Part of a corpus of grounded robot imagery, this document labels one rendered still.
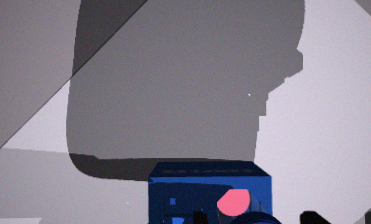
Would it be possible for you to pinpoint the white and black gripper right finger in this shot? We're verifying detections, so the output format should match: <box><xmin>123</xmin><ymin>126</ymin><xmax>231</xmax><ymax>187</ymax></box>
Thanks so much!
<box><xmin>300</xmin><ymin>211</ymin><xmax>331</xmax><ymax>224</ymax></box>

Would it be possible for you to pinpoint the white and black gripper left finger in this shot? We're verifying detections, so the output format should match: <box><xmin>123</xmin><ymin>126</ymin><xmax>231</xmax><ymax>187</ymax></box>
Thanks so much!
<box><xmin>193</xmin><ymin>211</ymin><xmax>208</xmax><ymax>224</ymax></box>

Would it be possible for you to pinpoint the blue tube rack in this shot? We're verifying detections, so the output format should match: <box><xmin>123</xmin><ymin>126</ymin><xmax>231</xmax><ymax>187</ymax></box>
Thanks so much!
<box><xmin>148</xmin><ymin>161</ymin><xmax>273</xmax><ymax>224</ymax></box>

